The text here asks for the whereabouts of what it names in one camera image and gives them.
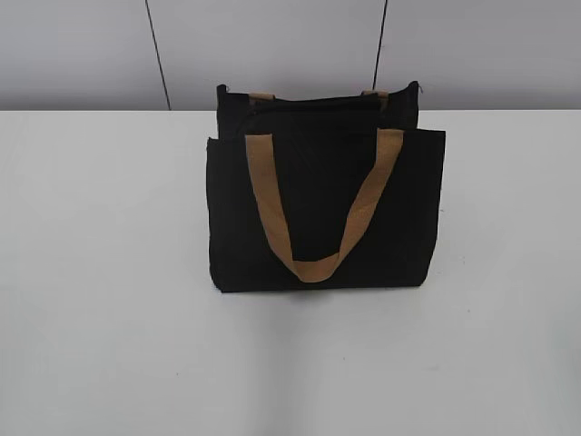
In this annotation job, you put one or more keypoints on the black bag with tan handles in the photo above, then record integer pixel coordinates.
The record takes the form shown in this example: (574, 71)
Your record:
(319, 194)

